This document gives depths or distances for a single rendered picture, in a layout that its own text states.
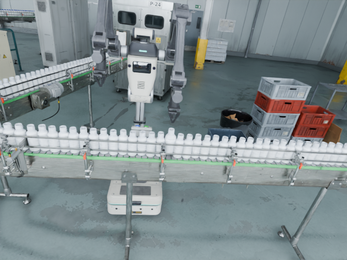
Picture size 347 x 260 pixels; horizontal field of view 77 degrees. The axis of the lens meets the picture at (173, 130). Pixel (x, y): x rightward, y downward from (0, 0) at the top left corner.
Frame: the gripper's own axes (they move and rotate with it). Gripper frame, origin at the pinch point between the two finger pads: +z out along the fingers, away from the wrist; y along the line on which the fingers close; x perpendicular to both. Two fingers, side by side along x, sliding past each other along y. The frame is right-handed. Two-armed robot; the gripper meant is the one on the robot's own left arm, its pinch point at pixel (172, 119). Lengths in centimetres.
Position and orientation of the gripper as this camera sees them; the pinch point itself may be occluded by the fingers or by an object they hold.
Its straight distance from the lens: 133.0
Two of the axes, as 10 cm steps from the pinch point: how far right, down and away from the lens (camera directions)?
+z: -1.2, 8.8, 4.5
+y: -0.8, -4.7, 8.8
